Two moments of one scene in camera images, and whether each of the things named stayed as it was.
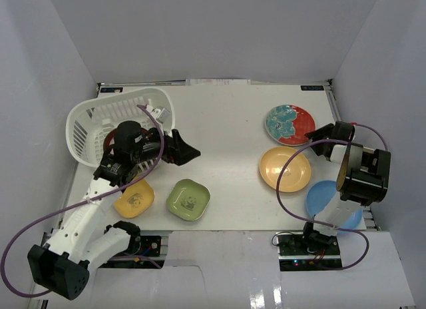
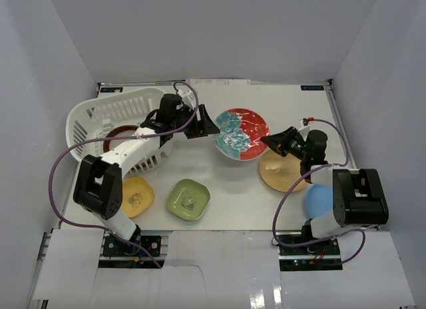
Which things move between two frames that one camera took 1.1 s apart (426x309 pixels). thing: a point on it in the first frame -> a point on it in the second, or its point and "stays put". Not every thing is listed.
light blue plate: [319, 197] stays put
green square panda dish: [188, 199] stays put
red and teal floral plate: [289, 124] -> [241, 131]
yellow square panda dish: [134, 201] stays put
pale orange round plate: [295, 172] stays put
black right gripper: [317, 134] -> [279, 142]
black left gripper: [172, 147] -> [198, 121]
